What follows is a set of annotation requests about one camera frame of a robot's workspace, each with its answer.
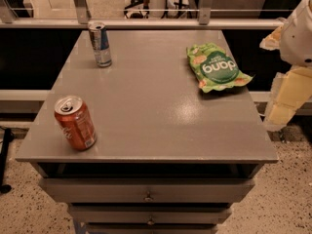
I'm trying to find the orange soda can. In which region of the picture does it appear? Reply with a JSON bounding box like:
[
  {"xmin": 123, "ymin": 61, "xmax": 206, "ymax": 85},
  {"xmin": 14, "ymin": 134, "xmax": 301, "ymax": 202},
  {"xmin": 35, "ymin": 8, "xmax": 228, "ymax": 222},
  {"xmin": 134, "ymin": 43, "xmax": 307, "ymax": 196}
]
[{"xmin": 55, "ymin": 96, "xmax": 97, "ymax": 151}]

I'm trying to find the green dang snack bag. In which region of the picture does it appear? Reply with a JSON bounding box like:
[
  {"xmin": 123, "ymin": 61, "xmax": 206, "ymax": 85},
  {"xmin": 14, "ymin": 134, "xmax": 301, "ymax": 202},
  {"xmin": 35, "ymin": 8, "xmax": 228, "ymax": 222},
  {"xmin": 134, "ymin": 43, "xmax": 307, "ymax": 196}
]
[{"xmin": 186, "ymin": 43, "xmax": 253, "ymax": 93}]

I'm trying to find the grey drawer cabinet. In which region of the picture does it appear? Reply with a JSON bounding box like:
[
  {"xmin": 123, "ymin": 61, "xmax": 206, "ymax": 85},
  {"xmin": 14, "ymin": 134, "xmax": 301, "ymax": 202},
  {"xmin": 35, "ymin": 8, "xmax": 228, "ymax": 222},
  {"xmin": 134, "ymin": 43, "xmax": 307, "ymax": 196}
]
[{"xmin": 17, "ymin": 30, "xmax": 277, "ymax": 234}]

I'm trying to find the black stand on floor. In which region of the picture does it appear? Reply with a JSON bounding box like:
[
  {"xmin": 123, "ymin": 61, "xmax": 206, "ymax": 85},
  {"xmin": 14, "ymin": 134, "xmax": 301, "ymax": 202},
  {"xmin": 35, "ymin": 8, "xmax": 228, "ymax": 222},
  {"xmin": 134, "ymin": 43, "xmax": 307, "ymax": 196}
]
[{"xmin": 0, "ymin": 128, "xmax": 14, "ymax": 194}]

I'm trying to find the metal railing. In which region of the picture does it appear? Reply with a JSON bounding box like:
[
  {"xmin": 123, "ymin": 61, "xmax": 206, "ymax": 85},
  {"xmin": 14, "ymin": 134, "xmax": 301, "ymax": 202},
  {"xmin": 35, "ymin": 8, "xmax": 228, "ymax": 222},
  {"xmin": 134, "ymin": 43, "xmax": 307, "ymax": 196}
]
[{"xmin": 0, "ymin": 0, "xmax": 312, "ymax": 30}]

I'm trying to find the redbull can silver blue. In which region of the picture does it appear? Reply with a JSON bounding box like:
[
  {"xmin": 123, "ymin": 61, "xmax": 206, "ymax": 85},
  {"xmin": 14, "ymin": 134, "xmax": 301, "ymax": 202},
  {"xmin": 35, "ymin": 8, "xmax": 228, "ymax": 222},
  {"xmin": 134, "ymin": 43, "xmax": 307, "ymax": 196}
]
[{"xmin": 88, "ymin": 22, "xmax": 112, "ymax": 67}]

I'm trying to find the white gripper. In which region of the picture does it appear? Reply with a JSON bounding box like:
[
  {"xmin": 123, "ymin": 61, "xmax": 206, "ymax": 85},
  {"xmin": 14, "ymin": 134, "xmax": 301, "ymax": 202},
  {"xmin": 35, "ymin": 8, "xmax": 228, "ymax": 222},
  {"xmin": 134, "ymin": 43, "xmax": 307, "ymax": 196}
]
[{"xmin": 259, "ymin": 0, "xmax": 312, "ymax": 132}]

